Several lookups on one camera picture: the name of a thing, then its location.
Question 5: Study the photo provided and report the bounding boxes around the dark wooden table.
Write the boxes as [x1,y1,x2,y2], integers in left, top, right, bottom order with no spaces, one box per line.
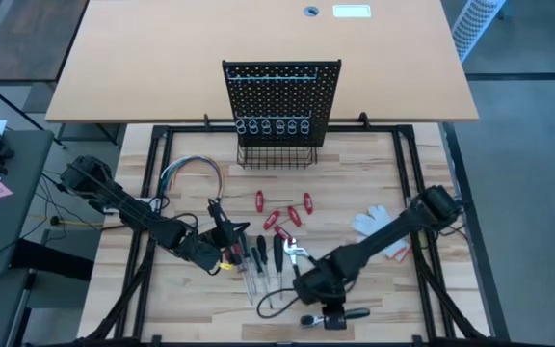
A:
[0,0,91,83]

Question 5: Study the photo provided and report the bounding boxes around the white work glove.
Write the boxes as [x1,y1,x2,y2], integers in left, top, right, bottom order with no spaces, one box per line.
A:
[352,204,412,264]

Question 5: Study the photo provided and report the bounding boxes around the black aluminium rig frame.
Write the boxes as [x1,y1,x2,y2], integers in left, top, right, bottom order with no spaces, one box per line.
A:
[77,111,513,347]

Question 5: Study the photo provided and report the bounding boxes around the black wire basket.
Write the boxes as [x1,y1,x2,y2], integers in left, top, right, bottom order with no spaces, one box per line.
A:
[235,143,319,171]

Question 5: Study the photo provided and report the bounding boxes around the large beige desk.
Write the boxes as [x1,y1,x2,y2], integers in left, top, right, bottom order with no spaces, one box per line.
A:
[44,0,480,124]

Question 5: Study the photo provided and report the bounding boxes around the dark grey side desk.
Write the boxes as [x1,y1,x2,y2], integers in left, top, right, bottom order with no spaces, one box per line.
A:
[0,128,56,276]

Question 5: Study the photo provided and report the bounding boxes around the white desk cover plate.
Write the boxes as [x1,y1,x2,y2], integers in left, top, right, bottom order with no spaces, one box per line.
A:
[332,4,373,19]

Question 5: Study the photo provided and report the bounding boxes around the black metal peg board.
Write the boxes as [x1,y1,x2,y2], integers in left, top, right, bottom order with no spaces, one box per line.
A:
[221,59,343,149]

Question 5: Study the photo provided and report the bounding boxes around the black bench seat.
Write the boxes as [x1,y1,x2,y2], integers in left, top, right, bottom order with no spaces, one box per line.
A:
[10,238,95,283]

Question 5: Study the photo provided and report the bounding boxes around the black camera cable loop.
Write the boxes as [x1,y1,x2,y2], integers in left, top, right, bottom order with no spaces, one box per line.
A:
[256,286,307,320]

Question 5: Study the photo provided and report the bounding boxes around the silver pliers with black handles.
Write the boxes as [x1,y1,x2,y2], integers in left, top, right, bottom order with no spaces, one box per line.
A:
[282,236,318,280]

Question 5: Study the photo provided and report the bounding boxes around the white perforated case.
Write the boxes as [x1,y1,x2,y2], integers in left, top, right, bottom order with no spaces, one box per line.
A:
[450,0,508,64]

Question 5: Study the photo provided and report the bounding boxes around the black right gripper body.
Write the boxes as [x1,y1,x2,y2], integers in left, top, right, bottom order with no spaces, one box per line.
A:
[292,269,351,307]

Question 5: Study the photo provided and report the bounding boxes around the mallet with wooden handle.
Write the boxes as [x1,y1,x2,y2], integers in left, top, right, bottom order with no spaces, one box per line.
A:
[48,215,110,228]

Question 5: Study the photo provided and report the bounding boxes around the multicolour cable bundle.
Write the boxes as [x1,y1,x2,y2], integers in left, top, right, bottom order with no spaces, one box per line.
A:
[158,154,225,201]

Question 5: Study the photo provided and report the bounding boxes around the silver screwdriver holder rail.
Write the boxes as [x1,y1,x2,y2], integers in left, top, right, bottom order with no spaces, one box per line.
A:
[225,67,319,83]

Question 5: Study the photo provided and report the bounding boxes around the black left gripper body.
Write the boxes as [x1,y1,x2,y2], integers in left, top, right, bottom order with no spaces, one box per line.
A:
[208,222,238,250]

